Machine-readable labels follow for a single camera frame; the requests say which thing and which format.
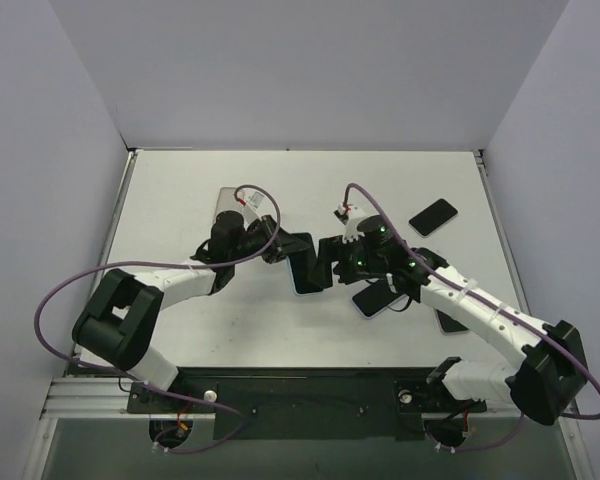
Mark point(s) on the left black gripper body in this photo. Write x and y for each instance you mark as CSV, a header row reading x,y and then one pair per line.
x,y
282,244

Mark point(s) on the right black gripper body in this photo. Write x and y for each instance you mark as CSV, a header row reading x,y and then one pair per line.
x,y
337,255

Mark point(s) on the light blue phone case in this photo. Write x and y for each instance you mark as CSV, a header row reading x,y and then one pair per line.
x,y
300,292

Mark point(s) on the beige phone case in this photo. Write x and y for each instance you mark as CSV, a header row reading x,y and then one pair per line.
x,y
227,201

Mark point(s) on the black phone from beige case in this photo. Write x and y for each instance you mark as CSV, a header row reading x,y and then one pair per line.
x,y
433,217

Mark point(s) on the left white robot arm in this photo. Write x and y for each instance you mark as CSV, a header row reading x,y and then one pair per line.
x,y
118,321

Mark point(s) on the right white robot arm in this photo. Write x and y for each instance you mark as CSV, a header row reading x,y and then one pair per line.
x,y
543,367

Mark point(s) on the phone in lavender case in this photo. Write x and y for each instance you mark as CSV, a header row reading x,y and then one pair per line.
x,y
378,297

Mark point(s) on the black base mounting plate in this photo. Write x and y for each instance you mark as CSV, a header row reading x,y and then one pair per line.
x,y
309,403

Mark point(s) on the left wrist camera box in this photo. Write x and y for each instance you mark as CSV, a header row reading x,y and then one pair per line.
x,y
248,204

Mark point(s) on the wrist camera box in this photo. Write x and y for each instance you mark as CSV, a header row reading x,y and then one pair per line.
x,y
248,204
350,216

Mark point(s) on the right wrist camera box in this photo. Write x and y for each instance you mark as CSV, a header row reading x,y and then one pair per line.
x,y
350,216

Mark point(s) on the aluminium frame rail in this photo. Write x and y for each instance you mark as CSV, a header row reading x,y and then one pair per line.
x,y
273,316

